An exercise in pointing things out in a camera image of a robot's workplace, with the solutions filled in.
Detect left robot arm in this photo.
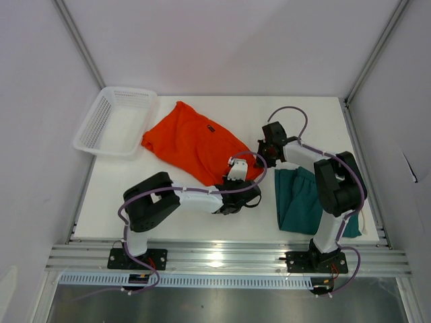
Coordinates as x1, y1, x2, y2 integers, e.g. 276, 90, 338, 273
117, 172, 261, 269

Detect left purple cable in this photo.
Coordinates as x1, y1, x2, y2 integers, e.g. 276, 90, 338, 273
75, 151, 269, 300

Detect white plastic basket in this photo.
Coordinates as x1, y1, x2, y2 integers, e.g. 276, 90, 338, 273
73, 86, 158, 159

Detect right aluminium frame post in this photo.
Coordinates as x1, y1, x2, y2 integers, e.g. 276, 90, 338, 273
344, 0, 412, 106

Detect white slotted cable duct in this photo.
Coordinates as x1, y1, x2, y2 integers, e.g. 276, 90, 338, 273
59, 272, 329, 290

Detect aluminium frame post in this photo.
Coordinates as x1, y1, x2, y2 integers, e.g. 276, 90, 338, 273
344, 0, 412, 106
51, 0, 106, 89

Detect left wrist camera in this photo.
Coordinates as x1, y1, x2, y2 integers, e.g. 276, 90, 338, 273
226, 157, 248, 181

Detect aluminium mounting rail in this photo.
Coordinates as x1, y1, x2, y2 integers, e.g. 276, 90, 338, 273
45, 240, 412, 278

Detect left aluminium frame post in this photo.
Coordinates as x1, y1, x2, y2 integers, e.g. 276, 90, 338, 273
51, 0, 106, 89

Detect orange shorts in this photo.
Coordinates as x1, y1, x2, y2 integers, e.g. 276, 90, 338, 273
141, 101, 250, 186

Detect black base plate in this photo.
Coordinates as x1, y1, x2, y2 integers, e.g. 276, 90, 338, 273
107, 247, 168, 271
279, 250, 348, 274

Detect green shorts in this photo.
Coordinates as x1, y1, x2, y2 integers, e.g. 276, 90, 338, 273
274, 167, 370, 239

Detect right table edge rail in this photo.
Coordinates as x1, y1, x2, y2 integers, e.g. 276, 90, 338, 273
341, 98, 393, 250

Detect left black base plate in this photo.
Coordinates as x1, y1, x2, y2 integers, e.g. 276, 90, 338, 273
107, 247, 168, 271

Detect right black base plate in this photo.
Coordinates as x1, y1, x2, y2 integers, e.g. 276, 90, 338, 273
279, 250, 348, 274

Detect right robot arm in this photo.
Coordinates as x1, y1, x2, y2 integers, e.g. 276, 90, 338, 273
258, 122, 367, 272

